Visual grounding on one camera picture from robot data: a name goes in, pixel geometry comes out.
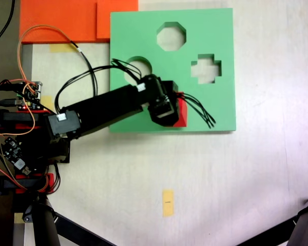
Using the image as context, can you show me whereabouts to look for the black wire from orange loop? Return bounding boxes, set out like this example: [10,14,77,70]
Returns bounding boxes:
[78,48,99,99]

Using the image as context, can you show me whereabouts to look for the smooth black tripod leg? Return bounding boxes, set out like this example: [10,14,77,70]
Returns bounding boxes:
[22,193,61,246]

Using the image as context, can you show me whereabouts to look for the thick black cable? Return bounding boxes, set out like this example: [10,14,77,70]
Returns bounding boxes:
[0,0,16,71]

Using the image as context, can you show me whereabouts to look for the green circuit board with connectors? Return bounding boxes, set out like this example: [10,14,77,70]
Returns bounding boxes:
[16,80,44,111]

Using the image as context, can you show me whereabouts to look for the green shape sorting board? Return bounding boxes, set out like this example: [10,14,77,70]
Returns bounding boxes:
[109,7,237,134]

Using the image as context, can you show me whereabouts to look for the orange flat block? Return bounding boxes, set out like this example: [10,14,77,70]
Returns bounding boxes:
[19,0,139,44]

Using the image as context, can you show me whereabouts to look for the red square block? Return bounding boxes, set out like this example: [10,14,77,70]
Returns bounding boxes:
[173,98,188,128]

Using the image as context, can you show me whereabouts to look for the orange base wire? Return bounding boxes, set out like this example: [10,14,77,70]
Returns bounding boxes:
[0,83,36,136]

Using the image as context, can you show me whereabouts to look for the yellow tape with black mark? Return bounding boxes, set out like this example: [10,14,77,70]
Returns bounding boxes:
[162,189,175,218]

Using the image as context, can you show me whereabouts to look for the black base wire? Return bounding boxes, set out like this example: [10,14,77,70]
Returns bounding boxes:
[50,162,62,194]

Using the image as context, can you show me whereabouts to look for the notched black tripod leg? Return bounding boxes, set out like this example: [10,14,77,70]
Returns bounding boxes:
[286,192,308,246]

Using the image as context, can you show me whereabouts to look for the black arm wire loop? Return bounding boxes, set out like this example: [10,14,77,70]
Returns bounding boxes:
[54,58,144,115]

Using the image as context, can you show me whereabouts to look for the black gripper wire loop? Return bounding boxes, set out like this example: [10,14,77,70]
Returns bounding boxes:
[179,92,217,129]

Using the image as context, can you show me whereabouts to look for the orange looped wire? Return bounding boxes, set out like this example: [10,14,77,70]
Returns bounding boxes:
[17,24,81,87]

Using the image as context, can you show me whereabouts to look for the black and red table clamp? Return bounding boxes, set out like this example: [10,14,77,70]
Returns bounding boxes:
[0,109,54,130]
[0,173,54,195]

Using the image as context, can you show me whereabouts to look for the black circuit board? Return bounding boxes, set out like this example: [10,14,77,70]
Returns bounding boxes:
[0,136,33,176]

